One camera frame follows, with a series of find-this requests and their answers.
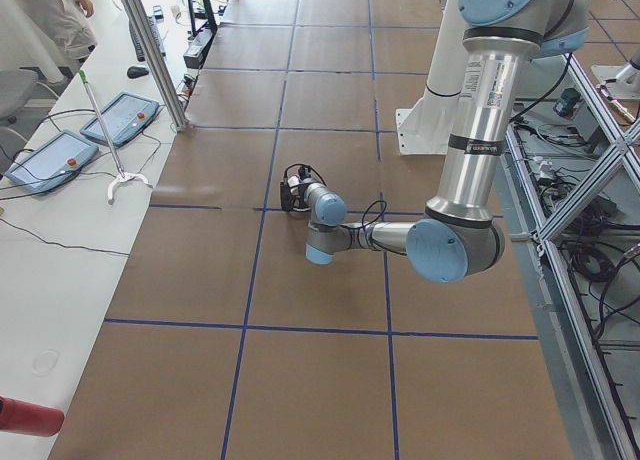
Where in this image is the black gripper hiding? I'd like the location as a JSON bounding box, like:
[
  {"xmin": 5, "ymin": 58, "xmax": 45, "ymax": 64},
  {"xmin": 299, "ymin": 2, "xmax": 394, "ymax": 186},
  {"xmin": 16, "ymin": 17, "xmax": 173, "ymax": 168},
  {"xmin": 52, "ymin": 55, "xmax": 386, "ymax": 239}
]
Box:
[{"xmin": 280, "ymin": 175, "xmax": 306, "ymax": 212}]

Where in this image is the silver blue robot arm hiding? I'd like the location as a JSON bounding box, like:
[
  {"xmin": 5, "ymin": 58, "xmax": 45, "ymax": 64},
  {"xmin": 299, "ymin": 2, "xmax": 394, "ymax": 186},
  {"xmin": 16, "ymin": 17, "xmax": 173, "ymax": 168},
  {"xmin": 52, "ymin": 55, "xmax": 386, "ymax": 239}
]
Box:
[{"xmin": 281, "ymin": 0, "xmax": 591, "ymax": 283}]

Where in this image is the brown paper table cover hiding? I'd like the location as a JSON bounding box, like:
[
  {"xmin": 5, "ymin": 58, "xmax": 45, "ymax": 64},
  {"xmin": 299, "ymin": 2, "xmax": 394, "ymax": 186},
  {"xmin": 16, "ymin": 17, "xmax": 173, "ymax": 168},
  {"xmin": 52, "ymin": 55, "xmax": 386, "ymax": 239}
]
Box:
[{"xmin": 48, "ymin": 0, "xmax": 575, "ymax": 460}]

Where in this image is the white grabber stick green tip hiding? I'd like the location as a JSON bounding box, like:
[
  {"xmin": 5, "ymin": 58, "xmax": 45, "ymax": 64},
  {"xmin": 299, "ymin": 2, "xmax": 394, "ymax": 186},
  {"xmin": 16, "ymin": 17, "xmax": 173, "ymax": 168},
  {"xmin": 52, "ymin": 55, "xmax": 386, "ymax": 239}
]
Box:
[{"xmin": 79, "ymin": 70, "xmax": 153, "ymax": 205}]

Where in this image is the blue teach pendant far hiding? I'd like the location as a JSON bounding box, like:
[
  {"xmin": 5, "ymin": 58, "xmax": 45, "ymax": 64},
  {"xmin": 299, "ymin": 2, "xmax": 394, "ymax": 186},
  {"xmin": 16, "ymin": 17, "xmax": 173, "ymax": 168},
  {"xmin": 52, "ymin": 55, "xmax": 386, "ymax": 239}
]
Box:
[{"xmin": 101, "ymin": 92, "xmax": 160, "ymax": 148}]

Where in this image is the blue teach pendant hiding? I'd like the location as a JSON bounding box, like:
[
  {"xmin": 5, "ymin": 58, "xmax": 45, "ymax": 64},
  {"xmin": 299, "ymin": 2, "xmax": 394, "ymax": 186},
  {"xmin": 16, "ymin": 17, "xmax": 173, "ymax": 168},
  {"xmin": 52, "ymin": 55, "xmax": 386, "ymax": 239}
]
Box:
[
  {"xmin": 101, "ymin": 92, "xmax": 160, "ymax": 148},
  {"xmin": 5, "ymin": 130, "xmax": 98, "ymax": 195}
]

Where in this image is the black computer mouse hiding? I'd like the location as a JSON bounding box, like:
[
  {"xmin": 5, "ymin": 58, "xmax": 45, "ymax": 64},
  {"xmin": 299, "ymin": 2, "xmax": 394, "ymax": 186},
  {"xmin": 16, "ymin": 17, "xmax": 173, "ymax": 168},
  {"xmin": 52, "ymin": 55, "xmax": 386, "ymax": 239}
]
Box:
[{"xmin": 126, "ymin": 65, "xmax": 149, "ymax": 79}]

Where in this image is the blue teach pendant near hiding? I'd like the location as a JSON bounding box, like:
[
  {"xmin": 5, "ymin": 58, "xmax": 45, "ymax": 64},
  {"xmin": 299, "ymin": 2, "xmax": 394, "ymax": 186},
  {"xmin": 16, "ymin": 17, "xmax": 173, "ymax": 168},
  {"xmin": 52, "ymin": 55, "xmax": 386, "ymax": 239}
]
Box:
[{"xmin": 5, "ymin": 130, "xmax": 98, "ymax": 195}]

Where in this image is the person in beige clothes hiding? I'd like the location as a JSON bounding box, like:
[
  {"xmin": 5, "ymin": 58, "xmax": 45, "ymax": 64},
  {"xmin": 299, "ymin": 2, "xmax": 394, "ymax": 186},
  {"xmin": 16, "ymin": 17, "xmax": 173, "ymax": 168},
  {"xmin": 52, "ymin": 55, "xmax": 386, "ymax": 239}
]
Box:
[{"xmin": 15, "ymin": 0, "xmax": 97, "ymax": 66}]

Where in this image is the red bottle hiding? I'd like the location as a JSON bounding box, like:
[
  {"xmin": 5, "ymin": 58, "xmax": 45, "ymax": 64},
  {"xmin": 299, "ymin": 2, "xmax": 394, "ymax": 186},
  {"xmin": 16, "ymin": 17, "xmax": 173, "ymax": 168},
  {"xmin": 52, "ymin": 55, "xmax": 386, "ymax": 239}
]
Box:
[{"xmin": 1, "ymin": 397, "xmax": 65, "ymax": 437}]

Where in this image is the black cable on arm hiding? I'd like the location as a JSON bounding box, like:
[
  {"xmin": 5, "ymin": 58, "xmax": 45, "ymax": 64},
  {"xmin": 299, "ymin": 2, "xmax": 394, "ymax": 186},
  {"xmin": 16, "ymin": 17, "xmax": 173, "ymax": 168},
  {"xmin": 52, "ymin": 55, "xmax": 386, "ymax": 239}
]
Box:
[{"xmin": 344, "ymin": 199, "xmax": 389, "ymax": 230}]

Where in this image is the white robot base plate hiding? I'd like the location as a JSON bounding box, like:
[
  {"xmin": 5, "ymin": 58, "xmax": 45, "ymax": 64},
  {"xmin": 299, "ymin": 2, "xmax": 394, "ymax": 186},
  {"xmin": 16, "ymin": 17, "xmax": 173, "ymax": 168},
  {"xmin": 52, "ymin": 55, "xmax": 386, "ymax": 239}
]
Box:
[{"xmin": 396, "ymin": 91, "xmax": 453, "ymax": 155}]

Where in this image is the grey aluminium frame post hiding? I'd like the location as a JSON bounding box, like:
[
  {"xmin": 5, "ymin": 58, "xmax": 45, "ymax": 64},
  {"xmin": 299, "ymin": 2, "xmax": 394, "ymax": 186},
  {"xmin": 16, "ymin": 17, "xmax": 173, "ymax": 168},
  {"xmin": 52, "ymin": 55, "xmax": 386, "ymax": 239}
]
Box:
[{"xmin": 121, "ymin": 0, "xmax": 188, "ymax": 132}]

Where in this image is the aluminium truss frame right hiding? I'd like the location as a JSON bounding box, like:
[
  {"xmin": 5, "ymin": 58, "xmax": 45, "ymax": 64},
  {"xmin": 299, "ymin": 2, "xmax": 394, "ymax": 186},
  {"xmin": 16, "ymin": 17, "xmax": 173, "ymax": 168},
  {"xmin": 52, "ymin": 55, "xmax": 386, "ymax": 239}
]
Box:
[{"xmin": 503, "ymin": 55, "xmax": 639, "ymax": 459}]

